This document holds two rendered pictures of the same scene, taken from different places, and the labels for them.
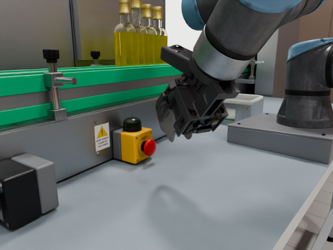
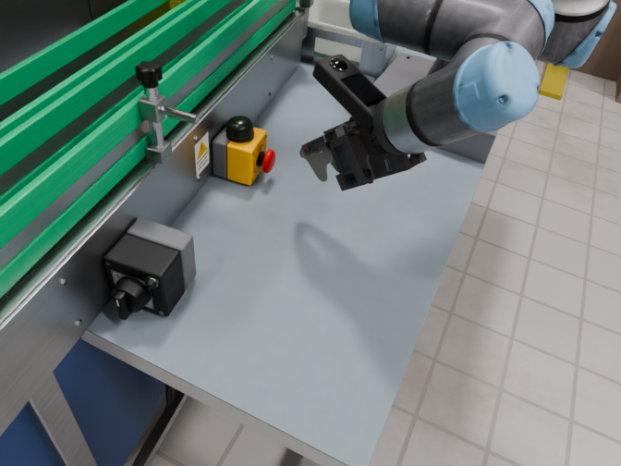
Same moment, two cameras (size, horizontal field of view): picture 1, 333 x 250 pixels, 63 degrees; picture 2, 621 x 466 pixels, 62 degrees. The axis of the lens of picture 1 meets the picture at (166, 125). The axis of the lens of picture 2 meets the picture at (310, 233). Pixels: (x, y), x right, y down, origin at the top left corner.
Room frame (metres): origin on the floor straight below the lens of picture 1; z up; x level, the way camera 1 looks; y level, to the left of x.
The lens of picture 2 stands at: (-0.07, 0.20, 1.30)
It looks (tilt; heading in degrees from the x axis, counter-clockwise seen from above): 44 degrees down; 339
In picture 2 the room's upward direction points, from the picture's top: 8 degrees clockwise
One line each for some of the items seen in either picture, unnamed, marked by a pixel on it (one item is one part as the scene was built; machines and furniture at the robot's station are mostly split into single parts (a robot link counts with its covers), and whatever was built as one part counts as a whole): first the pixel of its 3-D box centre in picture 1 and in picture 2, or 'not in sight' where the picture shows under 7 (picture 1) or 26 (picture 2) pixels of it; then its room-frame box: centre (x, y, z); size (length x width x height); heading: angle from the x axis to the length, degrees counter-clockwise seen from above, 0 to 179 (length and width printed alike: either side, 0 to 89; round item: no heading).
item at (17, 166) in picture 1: (19, 189); (152, 268); (0.39, 0.23, 0.79); 0.08 x 0.08 x 0.08; 56
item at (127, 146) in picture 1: (134, 144); (241, 154); (0.63, 0.08, 0.79); 0.07 x 0.07 x 0.07; 56
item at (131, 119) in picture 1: (132, 123); (239, 127); (0.63, 0.08, 0.84); 0.04 x 0.04 x 0.03
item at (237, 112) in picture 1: (222, 108); (336, 34); (1.08, -0.23, 0.79); 0.27 x 0.17 x 0.08; 56
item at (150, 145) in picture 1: (146, 146); (263, 159); (0.60, 0.05, 0.79); 0.04 x 0.03 x 0.04; 146
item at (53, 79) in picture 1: (62, 87); (171, 120); (0.50, 0.19, 0.94); 0.07 x 0.04 x 0.13; 56
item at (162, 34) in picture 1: (157, 57); not in sight; (1.04, 0.03, 0.99); 0.06 x 0.06 x 0.21; 55
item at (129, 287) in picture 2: not in sight; (127, 299); (0.34, 0.26, 0.79); 0.04 x 0.03 x 0.04; 56
